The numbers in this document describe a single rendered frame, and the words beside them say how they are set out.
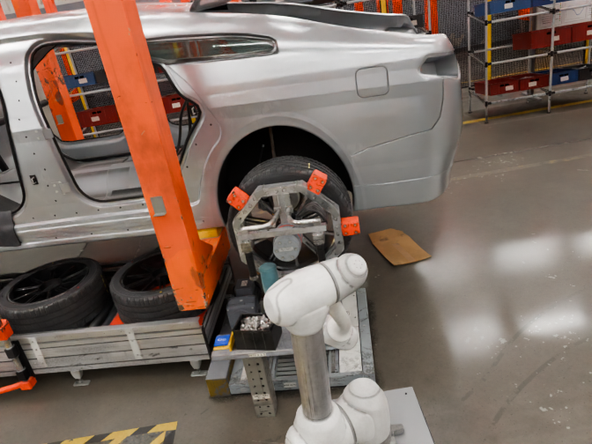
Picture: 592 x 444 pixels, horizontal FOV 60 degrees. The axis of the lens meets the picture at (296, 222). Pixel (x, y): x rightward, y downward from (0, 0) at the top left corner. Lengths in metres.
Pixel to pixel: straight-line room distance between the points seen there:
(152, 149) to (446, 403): 1.88
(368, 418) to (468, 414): 0.94
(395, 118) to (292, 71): 0.60
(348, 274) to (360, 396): 0.56
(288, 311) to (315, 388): 0.35
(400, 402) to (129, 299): 1.69
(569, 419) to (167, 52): 2.68
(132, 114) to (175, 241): 0.65
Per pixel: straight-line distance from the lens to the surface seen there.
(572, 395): 2.92
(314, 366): 1.62
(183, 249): 2.62
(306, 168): 2.56
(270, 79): 2.79
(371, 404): 1.89
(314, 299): 1.45
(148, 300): 3.10
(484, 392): 2.86
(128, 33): 2.37
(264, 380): 2.66
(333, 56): 2.76
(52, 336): 3.35
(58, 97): 5.73
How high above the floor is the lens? 1.99
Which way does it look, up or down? 25 degrees down
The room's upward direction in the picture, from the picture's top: 10 degrees counter-clockwise
